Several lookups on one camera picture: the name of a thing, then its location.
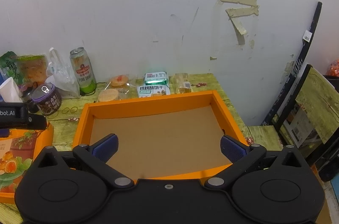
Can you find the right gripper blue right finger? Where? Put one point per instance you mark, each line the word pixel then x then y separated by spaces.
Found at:
pixel 243 157

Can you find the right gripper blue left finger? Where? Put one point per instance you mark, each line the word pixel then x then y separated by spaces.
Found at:
pixel 95 157

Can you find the packaged egg cake front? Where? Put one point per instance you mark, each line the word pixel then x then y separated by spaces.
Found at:
pixel 108 95

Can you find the packaged egg cake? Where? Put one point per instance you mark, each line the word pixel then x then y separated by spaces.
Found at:
pixel 108 95
pixel 119 81

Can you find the walnut biscuit pack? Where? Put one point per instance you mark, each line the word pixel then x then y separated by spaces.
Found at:
pixel 152 90

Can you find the orange mooncake gift box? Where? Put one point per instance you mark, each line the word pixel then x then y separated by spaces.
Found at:
pixel 18 151

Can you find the purple lidded porridge can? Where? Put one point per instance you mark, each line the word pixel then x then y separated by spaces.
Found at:
pixel 47 98

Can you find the orange dried snack bag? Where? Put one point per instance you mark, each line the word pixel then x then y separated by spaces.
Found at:
pixel 33 68

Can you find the black leaning strip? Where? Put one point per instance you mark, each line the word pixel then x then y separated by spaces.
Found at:
pixel 306 43

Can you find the green snack bag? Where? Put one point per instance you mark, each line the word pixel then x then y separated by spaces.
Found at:
pixel 9 67

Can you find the white plastic bag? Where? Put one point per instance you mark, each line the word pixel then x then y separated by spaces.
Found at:
pixel 61 75

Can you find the orange cardboard tray box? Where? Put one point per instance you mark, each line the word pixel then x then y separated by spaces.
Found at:
pixel 165 137

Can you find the Tsingtao beer can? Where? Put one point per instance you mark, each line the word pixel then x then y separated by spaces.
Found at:
pixel 83 71

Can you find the black framed wooden board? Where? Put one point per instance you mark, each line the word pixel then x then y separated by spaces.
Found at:
pixel 310 119

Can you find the clear wrapped cracker pack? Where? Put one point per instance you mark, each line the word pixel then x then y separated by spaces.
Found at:
pixel 182 83

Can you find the green white snack pack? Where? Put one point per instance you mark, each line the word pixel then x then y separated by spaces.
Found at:
pixel 156 78

